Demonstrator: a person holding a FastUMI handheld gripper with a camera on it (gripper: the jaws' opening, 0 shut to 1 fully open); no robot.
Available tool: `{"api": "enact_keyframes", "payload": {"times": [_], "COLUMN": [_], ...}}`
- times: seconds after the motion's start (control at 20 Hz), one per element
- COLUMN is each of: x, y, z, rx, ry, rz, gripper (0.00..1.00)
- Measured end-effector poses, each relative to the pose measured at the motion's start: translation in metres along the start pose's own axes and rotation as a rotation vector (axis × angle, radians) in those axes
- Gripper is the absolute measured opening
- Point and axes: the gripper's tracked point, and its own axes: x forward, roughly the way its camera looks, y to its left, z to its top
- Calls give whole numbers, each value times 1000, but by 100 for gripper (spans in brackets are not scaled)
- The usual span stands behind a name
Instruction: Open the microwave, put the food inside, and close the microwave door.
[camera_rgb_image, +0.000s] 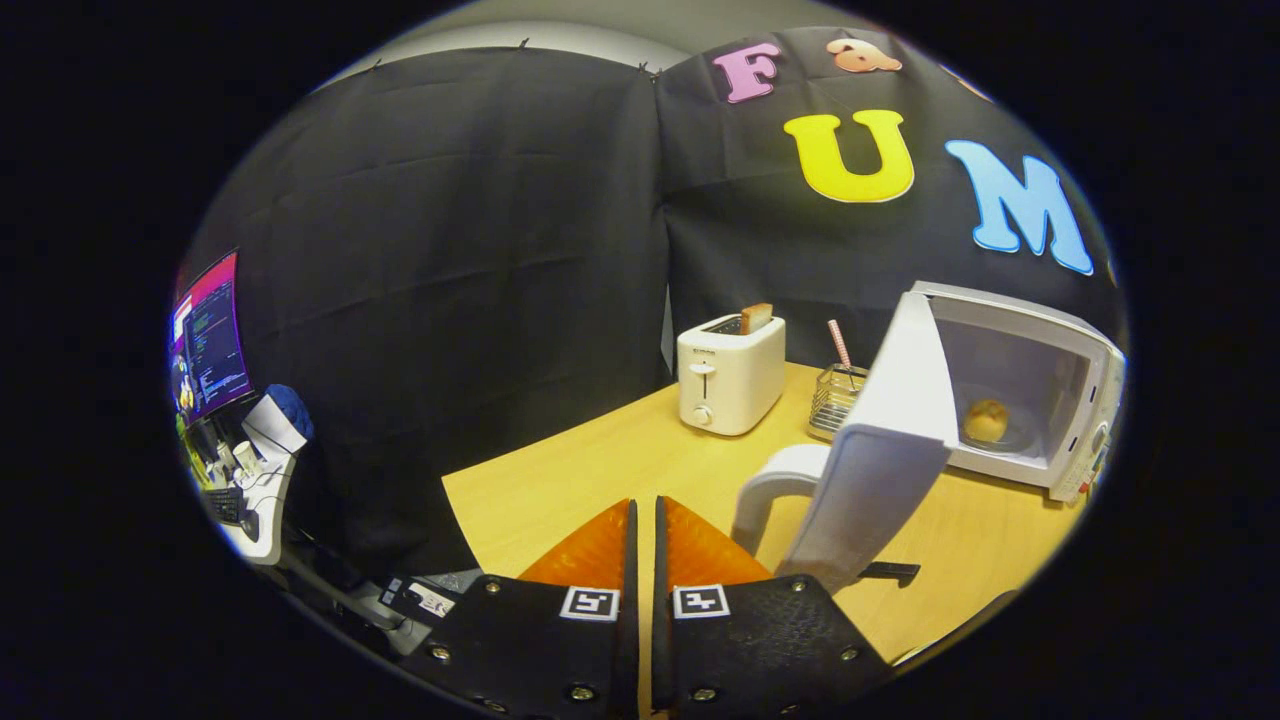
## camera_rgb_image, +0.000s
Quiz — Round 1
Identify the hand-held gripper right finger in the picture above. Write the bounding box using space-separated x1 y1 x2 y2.
652 495 893 720

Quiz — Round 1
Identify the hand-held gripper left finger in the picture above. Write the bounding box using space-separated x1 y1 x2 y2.
400 498 641 720

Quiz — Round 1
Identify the white microwave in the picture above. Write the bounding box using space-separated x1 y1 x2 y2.
730 281 1128 593

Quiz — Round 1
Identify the golden bread roll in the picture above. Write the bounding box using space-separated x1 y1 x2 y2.
962 399 1009 444

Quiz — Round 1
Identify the white toaster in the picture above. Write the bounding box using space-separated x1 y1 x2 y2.
677 313 787 437

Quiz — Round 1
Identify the white side desk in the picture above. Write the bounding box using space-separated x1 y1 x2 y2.
195 430 301 566

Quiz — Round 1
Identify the blue cloth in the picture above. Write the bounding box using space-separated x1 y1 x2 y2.
265 384 315 441

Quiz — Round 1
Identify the glass turntable plate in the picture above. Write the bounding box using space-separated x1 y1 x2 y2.
958 412 1036 457

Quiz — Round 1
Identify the black backdrop cloth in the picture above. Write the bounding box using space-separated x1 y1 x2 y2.
180 25 1126 581

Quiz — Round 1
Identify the computer monitor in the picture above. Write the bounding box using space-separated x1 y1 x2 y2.
170 250 254 426

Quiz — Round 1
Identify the wire mesh utensil holder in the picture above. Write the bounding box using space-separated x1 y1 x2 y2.
807 363 871 443

